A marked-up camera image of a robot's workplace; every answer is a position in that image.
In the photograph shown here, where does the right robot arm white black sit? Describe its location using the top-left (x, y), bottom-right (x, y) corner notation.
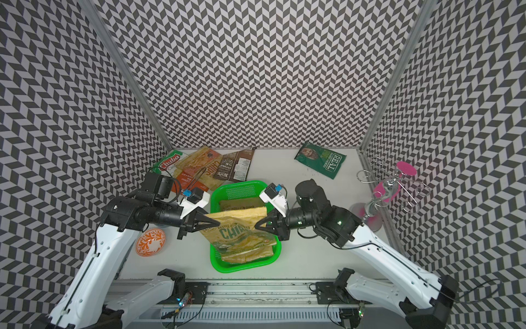
top-left (255, 180), bottom-right (458, 328)

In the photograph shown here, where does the yellow blue Chips bag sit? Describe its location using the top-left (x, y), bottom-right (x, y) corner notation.
top-left (219, 197), bottom-right (265, 212)

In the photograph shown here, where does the orange patterned bowl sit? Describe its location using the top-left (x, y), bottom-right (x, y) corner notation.
top-left (135, 228), bottom-right (167, 257)

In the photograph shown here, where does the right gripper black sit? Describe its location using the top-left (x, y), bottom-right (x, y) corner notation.
top-left (255, 204), bottom-right (320, 241)

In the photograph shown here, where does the orange Chips bag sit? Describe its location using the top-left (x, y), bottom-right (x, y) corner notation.
top-left (176, 146), bottom-right (224, 191)

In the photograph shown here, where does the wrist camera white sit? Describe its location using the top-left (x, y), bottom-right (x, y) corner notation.
top-left (259, 183), bottom-right (288, 217)
top-left (179, 187), bottom-right (210, 218)

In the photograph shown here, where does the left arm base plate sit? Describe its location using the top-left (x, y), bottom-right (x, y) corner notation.
top-left (158, 281), bottom-right (210, 306)

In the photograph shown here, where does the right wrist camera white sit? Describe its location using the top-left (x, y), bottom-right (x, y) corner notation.
top-left (259, 183), bottom-right (288, 217)

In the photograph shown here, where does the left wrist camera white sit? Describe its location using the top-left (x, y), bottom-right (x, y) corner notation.
top-left (179, 187), bottom-right (210, 218)

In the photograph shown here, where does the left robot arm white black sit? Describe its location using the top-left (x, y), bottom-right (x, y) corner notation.
top-left (32, 172), bottom-right (219, 328)

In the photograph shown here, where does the yellow green Chips bag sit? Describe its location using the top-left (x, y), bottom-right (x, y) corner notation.
top-left (201, 206), bottom-right (277, 264)

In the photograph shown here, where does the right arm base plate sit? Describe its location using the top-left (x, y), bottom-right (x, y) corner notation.
top-left (315, 282), bottom-right (356, 305)

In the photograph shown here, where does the red orange snack bag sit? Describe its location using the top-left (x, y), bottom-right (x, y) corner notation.
top-left (169, 170), bottom-right (209, 193)

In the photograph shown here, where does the aluminium front rail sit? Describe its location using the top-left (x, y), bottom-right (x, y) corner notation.
top-left (122, 279), bottom-right (432, 309)

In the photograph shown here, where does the green red Chuba bag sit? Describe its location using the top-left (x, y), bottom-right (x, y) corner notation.
top-left (151, 149), bottom-right (188, 175)

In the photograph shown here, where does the brown dark snack bag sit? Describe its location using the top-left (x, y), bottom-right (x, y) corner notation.
top-left (213, 148), bottom-right (256, 182)

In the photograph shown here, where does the green Real chips bag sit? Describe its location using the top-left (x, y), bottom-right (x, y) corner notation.
top-left (295, 142), bottom-right (347, 179)

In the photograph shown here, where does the chrome pink cup stand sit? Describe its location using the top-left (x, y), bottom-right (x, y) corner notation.
top-left (351, 161), bottom-right (431, 232)

